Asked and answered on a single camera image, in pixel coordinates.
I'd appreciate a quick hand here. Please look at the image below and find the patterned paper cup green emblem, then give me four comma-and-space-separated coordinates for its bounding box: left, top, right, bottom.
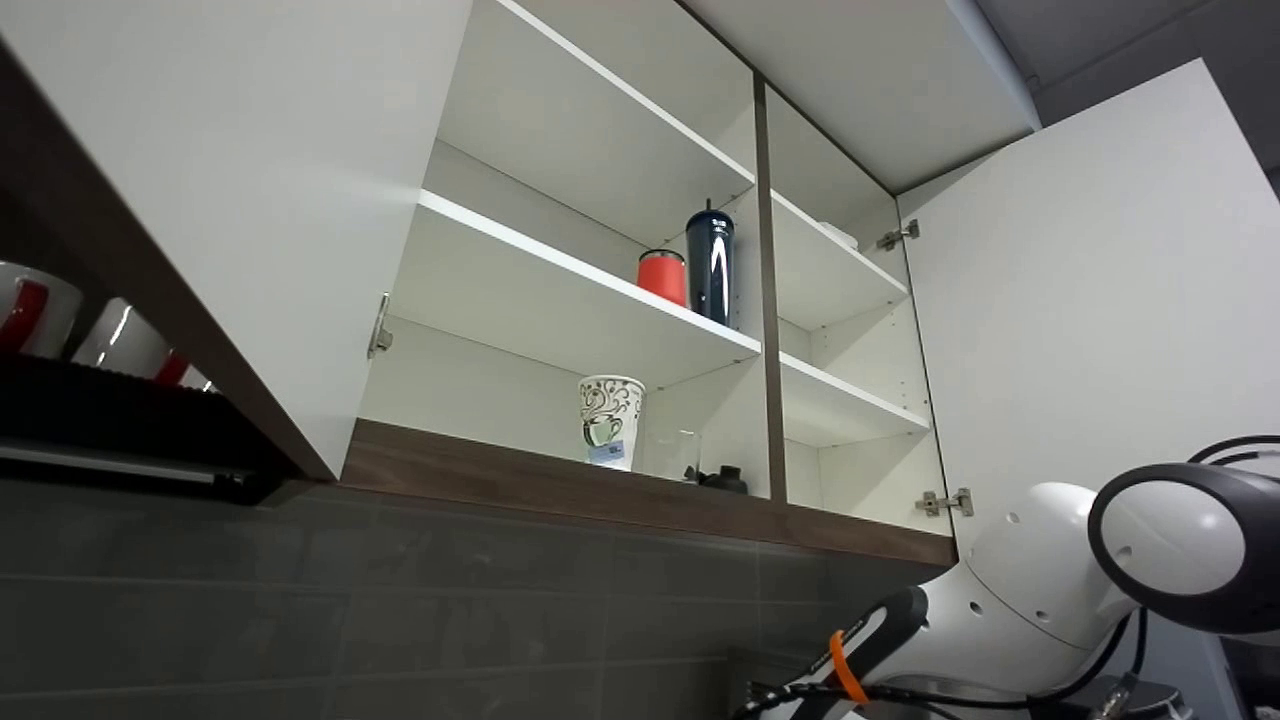
576, 367, 647, 478

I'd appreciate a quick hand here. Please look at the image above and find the red cup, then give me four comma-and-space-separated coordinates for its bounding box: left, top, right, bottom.
634, 243, 694, 309

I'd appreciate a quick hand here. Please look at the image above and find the white cupboard door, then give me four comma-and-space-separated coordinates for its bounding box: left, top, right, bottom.
895, 58, 1280, 563
0, 0, 478, 485

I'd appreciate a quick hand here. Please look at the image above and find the dark blue tumbler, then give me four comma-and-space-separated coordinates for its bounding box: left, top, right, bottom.
686, 196, 742, 329

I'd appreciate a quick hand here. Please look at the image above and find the small black object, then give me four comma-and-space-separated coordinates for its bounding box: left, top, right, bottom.
681, 460, 752, 497

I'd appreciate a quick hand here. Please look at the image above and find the metal door hinge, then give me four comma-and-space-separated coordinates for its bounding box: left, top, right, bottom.
912, 485, 977, 524
871, 215, 927, 257
364, 294, 401, 360

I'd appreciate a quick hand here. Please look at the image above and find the white red mug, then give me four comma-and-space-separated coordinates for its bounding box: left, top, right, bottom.
73, 294, 215, 397
0, 257, 90, 364

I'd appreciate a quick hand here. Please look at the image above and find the black shelf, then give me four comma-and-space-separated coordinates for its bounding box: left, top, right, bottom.
0, 350, 305, 509

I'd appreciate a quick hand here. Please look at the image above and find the white wall cupboard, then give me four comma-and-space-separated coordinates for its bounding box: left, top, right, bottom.
338, 0, 1050, 572

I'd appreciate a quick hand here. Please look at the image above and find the orange cable strap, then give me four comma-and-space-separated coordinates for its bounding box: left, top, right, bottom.
825, 629, 871, 711

